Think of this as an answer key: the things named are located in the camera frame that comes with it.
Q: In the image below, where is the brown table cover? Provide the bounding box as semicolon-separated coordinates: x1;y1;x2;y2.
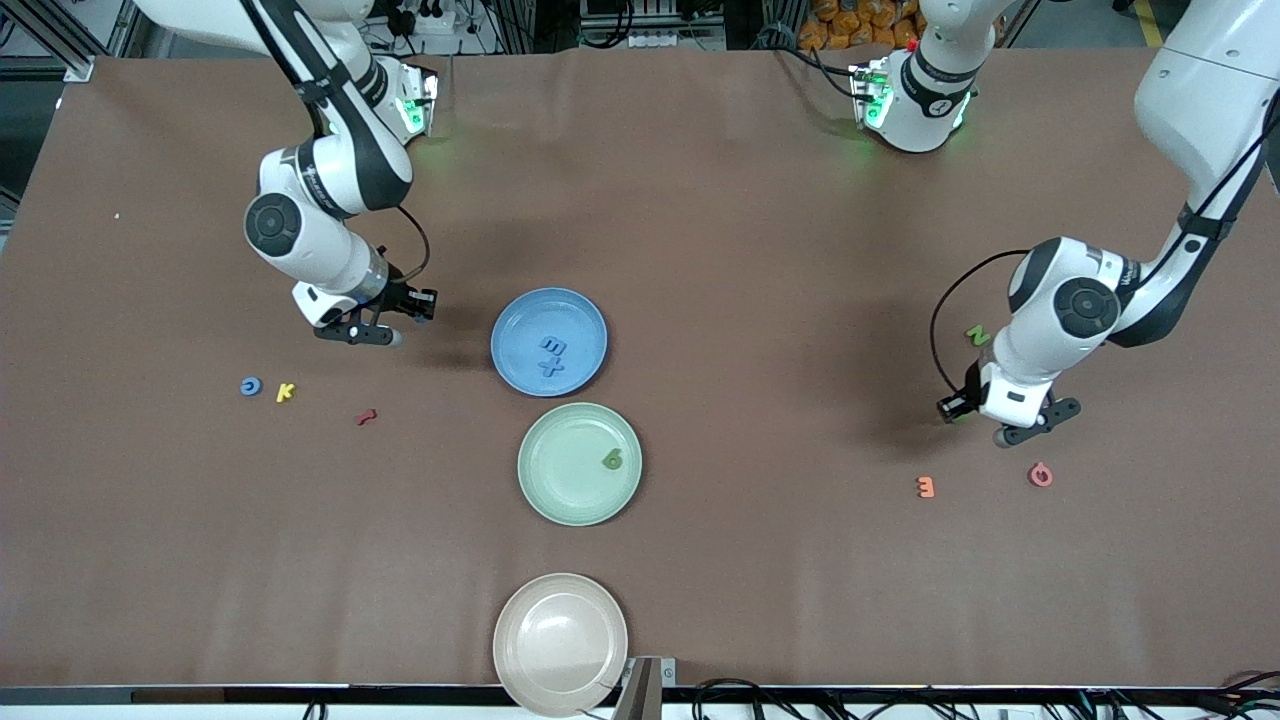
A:
0;45;1280;691

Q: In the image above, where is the grey metal post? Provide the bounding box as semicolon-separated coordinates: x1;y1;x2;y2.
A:
613;655;678;720

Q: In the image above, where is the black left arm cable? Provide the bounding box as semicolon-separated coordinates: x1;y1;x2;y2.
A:
930;250;1033;401

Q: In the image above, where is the blue plate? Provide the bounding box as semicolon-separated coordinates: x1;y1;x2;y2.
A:
491;287;609;398

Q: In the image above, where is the beige plate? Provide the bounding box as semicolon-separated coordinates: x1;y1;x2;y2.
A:
492;572;630;718

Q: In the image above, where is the pile of oranges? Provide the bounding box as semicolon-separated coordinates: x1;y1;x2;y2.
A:
797;0;926;51

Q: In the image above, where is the aluminium frame profile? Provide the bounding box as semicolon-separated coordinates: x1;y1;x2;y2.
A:
0;0;136;83

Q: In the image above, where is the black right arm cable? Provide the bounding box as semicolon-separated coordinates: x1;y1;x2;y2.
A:
395;203;432;291

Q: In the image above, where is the light green plate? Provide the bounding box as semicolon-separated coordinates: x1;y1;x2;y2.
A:
517;402;644;528

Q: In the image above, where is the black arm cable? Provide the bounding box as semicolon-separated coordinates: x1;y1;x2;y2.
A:
395;203;432;291
930;250;1033;401

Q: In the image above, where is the white power strip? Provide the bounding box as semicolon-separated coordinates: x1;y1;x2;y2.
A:
628;25;728;53
385;0;466;39

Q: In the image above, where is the black floor cable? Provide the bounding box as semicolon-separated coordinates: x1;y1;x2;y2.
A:
690;678;766;720

